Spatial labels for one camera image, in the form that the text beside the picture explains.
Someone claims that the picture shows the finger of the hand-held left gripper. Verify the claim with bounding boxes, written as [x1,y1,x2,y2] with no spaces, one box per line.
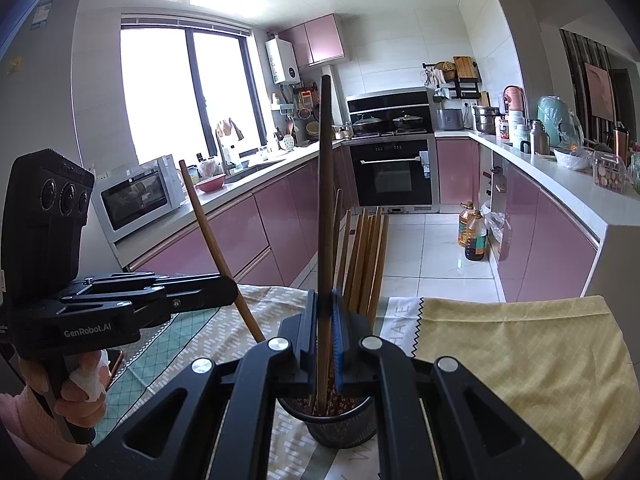
[81,272,172,292]
[65,274,239,322]

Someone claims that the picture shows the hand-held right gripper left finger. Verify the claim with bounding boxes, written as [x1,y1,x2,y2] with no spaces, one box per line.
[65,290,323,480]

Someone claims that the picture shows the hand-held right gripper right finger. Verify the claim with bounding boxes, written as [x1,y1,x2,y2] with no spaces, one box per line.
[330,292,583,480]

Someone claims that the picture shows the single brown chopstick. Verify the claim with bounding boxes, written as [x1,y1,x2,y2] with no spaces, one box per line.
[179,159,266,344]
[314,75,334,418]

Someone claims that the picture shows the bundle of wooden chopsticks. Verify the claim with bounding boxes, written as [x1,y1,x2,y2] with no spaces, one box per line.
[295,187,390,419]

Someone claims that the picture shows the black mesh utensil holder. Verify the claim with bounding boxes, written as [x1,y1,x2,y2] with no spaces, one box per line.
[276,394,379,451]

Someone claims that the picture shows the person's left forearm pink sleeve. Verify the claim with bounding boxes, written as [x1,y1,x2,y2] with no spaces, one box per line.
[0,389,90,472]

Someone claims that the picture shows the person's left hand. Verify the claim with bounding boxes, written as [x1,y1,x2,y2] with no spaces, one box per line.
[21,349,112,428]

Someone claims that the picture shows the patterned green beige cloth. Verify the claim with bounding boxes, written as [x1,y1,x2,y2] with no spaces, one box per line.
[92,284,426,480]

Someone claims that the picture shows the white microwave oven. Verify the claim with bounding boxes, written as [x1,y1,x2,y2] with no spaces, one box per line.
[94,154,185,245]

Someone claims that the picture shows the pink base cabinets with sink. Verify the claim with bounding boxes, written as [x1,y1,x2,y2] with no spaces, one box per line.
[125,145,354,289]

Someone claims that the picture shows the pink bowl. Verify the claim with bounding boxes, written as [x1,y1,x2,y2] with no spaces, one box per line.
[196,173,227,194]

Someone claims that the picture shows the white refrigerator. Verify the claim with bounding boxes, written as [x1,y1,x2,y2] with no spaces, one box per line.
[0,0,101,201]

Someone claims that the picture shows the sink faucet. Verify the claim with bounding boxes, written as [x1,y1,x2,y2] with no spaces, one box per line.
[215,117,246,177]

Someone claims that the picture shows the large cooking oil bottle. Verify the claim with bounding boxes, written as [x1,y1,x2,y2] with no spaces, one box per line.
[465,210,489,262]

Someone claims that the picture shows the small cooking oil bottle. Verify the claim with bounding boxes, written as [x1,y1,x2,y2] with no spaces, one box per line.
[458,201,476,249]

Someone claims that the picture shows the black built-in oven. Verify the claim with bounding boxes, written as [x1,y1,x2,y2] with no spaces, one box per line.
[347,135,440,213]

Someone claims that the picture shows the kitchen window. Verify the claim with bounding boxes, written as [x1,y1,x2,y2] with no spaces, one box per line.
[120,17,269,167]

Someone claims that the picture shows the yellow cloth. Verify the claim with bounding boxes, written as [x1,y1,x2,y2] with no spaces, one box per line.
[412,295,631,477]

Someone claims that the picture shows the clear plastic bag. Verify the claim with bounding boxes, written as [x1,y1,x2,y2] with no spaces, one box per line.
[480,200,514,261]

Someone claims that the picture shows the black wok with lid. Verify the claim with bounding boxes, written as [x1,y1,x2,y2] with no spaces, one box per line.
[351,114,385,134]

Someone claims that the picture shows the pink base cabinets with appliances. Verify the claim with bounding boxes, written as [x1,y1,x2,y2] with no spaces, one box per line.
[435,137,609,304]

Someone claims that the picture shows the black pan with lid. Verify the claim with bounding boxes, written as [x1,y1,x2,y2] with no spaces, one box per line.
[392,112,425,131]

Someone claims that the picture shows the black range hood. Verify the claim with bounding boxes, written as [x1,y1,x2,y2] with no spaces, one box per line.
[346,87,434,129]

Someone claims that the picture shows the silver toaster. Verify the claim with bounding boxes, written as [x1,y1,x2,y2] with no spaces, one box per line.
[436,108,464,132]

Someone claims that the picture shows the stainless steel pot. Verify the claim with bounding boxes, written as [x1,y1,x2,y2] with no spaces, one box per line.
[472,105,501,135]

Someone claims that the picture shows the steel thermos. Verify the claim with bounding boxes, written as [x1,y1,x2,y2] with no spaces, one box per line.
[529,119,551,156]

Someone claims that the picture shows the white bowl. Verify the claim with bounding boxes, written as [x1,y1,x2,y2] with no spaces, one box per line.
[554,149,594,171]

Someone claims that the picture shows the pink kettle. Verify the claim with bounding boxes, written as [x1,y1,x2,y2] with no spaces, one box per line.
[502,85,526,122]

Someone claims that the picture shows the teal appliance under plastic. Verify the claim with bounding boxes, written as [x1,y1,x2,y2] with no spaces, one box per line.
[537,96,584,149]

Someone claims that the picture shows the clear plastic food container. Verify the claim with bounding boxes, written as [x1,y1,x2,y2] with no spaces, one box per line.
[592,152,629,194]

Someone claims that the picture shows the copper thermos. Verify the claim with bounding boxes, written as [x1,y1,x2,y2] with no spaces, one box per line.
[614,121,631,161]

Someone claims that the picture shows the white wall water heater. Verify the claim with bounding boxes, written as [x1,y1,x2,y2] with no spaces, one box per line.
[265,37,303,85]

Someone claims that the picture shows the pink wall cabinet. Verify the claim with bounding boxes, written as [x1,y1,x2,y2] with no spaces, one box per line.
[277,14,347,68]

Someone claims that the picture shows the black wall rack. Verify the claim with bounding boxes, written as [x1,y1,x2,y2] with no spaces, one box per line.
[422,56,482,100]

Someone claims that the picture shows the wall picture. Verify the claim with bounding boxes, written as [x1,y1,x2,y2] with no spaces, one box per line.
[585,62,616,122]

